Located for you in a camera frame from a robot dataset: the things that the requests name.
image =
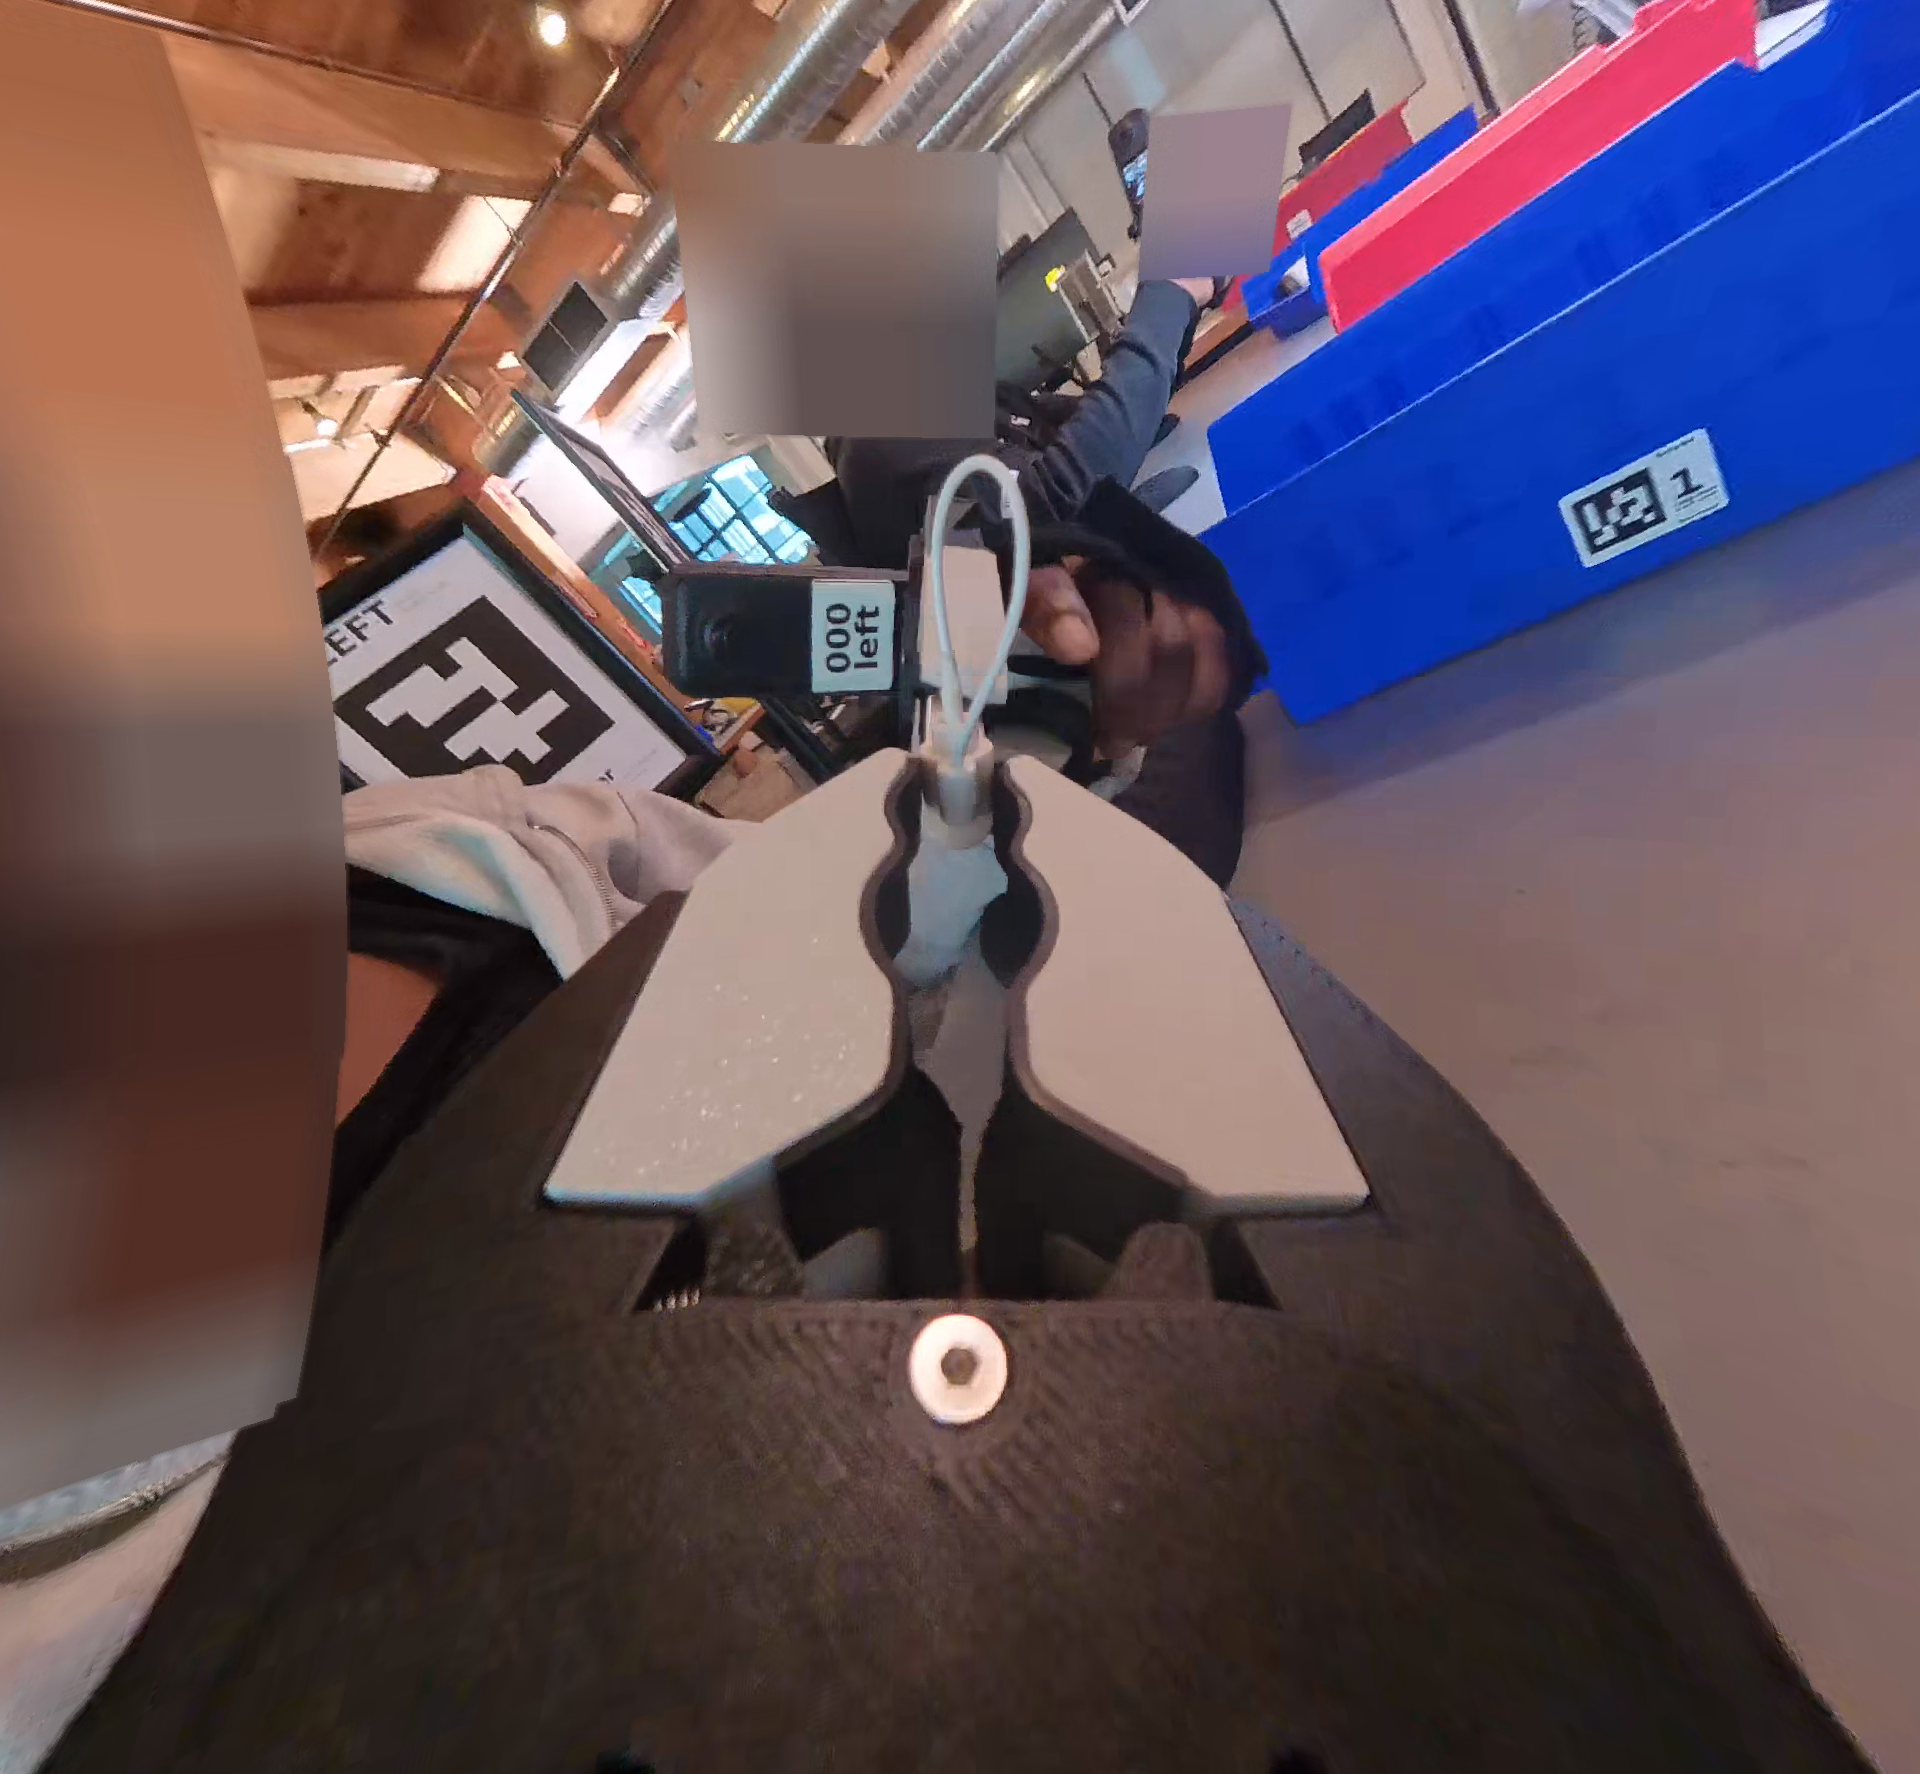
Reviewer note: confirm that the framed marker sign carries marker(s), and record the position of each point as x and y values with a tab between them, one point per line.
451	709

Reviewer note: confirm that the red plastic bin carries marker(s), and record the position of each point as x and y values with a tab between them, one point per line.
1342	171
1530	153

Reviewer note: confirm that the blue bin white tag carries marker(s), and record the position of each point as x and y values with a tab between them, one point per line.
1576	455

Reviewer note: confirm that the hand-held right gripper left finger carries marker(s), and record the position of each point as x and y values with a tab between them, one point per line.
734	1025

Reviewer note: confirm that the blue plastic bin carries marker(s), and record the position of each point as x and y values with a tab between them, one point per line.
1350	243

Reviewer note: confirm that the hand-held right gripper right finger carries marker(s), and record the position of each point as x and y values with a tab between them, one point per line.
1185	1025

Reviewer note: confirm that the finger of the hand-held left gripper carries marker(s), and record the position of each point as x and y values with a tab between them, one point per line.
976	635

